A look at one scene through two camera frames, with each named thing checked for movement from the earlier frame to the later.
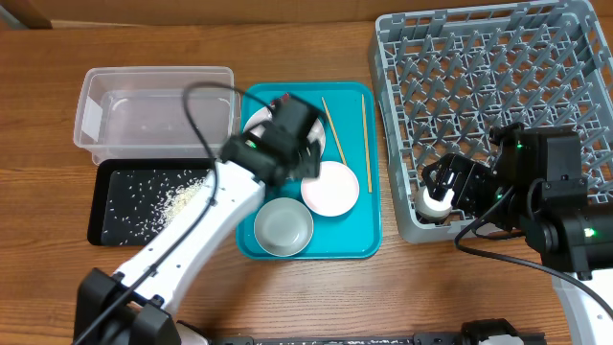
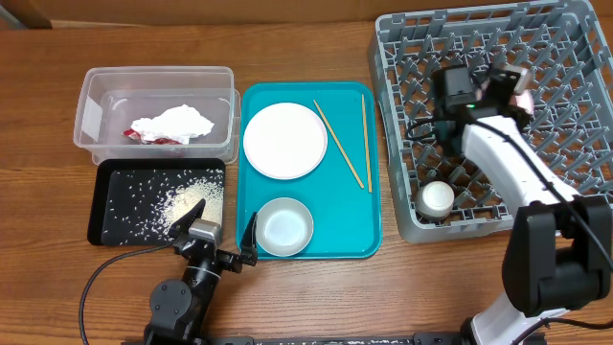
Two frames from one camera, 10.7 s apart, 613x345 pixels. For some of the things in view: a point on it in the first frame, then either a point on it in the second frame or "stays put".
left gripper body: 309,158 -> 229,261
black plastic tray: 129,199 stays put
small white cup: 431,208 stays put
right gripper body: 476,190 -> 517,113
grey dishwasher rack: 446,78 stays put
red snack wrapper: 284,98 -> 133,134
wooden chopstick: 333,128 -> 340,147
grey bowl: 283,226 stays put
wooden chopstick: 367,146 stays put
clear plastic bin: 137,112 stays put
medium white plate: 333,193 -> 525,100
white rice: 145,202 stays put
